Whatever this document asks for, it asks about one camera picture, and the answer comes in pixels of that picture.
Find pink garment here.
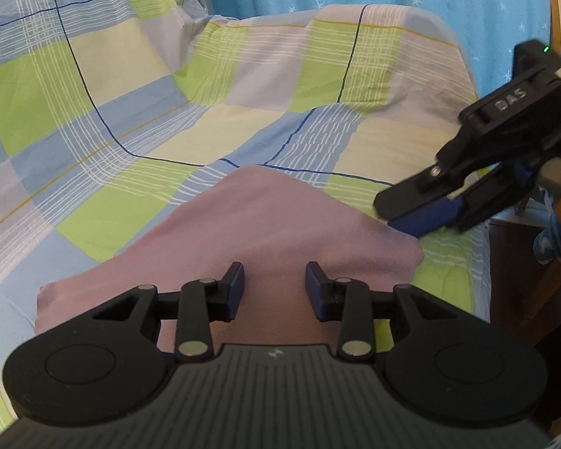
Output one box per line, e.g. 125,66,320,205
35,166,423,345

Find blue fleece blanket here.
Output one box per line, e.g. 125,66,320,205
533,190,561,265

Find plaid pastel bed sheet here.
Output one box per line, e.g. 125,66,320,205
0,0,477,433

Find black camera module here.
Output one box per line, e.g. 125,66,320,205
513,40,561,78

